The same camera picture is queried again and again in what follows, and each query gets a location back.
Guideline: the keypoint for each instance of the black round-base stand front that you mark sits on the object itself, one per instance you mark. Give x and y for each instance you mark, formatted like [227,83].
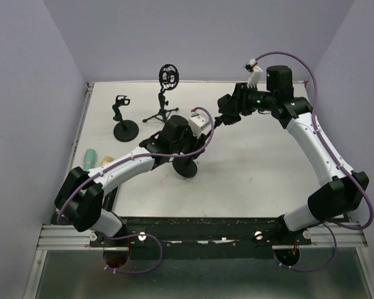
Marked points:
[124,130]

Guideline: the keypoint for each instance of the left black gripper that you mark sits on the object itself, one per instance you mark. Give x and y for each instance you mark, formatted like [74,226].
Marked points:
[196,143]

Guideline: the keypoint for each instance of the wrist camera silver white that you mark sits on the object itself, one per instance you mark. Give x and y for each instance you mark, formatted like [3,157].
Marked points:
[199,123]
[255,73]

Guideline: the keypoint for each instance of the teal green microphone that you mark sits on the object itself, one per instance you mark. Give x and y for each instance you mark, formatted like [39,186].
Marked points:
[90,157]

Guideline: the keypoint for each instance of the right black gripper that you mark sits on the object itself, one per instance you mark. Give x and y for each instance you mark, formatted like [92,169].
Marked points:
[238,102]

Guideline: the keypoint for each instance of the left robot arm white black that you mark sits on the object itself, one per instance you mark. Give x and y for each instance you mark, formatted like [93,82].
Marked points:
[80,199]

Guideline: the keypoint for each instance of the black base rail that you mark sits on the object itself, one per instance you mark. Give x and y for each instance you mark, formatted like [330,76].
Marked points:
[193,238]

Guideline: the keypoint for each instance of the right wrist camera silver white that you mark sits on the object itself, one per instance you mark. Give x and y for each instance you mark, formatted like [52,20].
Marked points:
[255,73]

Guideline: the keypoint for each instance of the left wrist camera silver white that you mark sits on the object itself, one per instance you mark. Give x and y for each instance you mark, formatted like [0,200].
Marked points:
[199,123]

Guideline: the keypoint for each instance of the silver grey mesh microphone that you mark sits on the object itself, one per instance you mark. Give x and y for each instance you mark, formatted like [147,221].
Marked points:
[109,200]

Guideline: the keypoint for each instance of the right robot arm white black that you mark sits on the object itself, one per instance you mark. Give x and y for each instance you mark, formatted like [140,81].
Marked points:
[341,186]

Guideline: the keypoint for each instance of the black tripod stand shock mount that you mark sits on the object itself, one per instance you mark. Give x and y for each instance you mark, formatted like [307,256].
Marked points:
[168,78]

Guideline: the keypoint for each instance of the black round-base stand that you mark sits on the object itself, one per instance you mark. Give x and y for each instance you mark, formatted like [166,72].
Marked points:
[124,130]
[186,167]

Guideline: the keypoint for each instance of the beige gold microphone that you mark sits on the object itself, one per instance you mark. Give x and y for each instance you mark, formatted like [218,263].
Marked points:
[106,160]

